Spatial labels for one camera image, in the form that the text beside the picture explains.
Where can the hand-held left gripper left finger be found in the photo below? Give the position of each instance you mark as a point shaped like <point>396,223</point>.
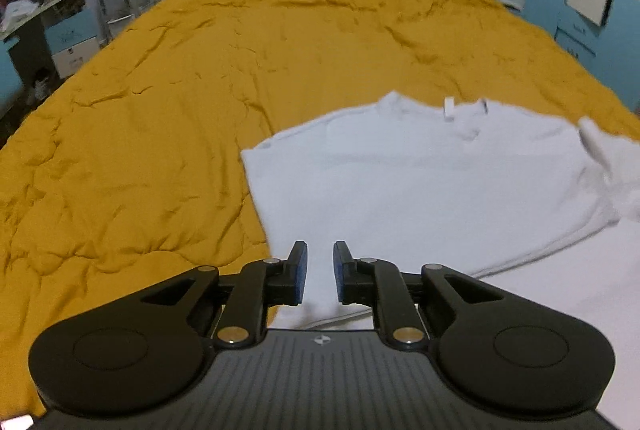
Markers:
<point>300,272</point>

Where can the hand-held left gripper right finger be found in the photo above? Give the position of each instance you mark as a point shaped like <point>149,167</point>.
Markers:
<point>340,272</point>

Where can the white t-shirt with blue print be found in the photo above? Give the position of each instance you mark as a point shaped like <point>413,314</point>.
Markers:
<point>410,180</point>

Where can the mustard yellow blanket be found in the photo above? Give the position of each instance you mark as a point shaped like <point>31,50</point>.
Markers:
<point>190,109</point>

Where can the white cloth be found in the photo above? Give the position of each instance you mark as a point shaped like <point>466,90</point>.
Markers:
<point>575,290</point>

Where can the white drawer box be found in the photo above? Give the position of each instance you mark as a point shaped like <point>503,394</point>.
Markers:
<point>75,54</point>

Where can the blue drawer cabinet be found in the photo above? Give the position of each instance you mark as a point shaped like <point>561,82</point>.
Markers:
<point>575,32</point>

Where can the cluttered desk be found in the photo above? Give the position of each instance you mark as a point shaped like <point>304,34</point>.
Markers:
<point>30,34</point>

